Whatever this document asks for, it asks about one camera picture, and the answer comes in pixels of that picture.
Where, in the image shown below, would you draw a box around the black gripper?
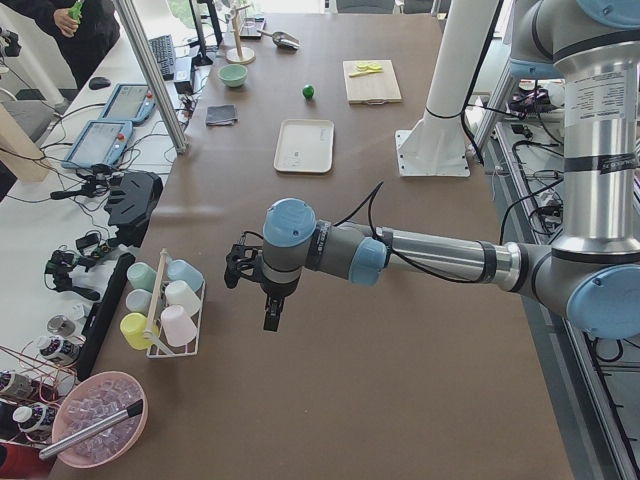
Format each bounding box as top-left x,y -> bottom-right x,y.
224,231 -> 285,332

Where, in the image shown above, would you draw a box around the green lime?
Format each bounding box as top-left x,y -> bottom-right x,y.
302,85 -> 315,100

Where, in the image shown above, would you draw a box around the cream rabbit tray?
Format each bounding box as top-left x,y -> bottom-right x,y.
273,119 -> 335,174

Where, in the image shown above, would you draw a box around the pink cup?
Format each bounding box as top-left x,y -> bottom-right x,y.
160,305 -> 197,347

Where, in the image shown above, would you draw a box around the white cup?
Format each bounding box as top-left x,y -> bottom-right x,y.
165,280 -> 201,317

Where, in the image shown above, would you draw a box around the light blue cup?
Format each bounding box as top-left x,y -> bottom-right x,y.
166,259 -> 204,292

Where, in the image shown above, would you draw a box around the pale grey cup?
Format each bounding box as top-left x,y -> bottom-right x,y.
125,289 -> 152,315

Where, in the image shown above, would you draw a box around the mint green cup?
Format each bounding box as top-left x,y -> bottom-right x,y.
126,262 -> 157,292

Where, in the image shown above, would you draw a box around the yellow cup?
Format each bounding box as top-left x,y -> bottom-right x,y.
120,312 -> 152,350

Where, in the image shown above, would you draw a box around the metal tongs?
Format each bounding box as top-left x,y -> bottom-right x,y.
39,399 -> 144,460

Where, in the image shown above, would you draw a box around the grey folded cloth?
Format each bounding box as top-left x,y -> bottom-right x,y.
205,104 -> 238,126

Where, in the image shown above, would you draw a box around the pink bowl of ice cubes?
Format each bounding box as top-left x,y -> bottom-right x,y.
51,371 -> 148,469

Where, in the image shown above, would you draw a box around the spice bottle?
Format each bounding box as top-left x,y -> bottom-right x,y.
12,403 -> 58,435
36,335 -> 80,366

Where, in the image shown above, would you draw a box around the mint green bowl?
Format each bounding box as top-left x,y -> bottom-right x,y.
218,64 -> 248,88

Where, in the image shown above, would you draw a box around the blue teach pendant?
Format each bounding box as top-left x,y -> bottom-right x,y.
99,83 -> 156,126
61,120 -> 134,169

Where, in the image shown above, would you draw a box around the wooden cutting board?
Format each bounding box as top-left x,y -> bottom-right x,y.
342,60 -> 402,105

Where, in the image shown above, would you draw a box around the yellow plastic knife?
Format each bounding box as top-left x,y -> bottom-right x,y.
348,70 -> 383,78

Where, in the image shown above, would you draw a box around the wooden mug tree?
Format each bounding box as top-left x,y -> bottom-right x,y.
225,4 -> 255,65

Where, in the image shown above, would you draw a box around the black monitor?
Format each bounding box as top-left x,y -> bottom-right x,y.
187,0 -> 225,67

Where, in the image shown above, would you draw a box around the metal scoop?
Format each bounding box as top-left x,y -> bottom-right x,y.
258,29 -> 300,50

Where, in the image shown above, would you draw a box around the black keyboard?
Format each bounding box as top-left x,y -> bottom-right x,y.
148,35 -> 176,80

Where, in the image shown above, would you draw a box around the black computer mouse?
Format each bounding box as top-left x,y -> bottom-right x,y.
88,77 -> 111,90

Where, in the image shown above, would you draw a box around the person in black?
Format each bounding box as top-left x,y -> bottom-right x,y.
24,1 -> 120,88

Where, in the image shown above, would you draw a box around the white wire cup rack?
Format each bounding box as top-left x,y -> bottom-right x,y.
144,249 -> 206,358

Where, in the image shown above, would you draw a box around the black plastic bracket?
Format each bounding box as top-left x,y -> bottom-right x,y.
104,171 -> 163,248

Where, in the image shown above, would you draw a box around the white camera stand column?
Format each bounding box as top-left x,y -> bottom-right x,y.
396,0 -> 503,177

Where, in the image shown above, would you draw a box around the aluminium frame post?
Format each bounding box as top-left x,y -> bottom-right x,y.
114,0 -> 188,155

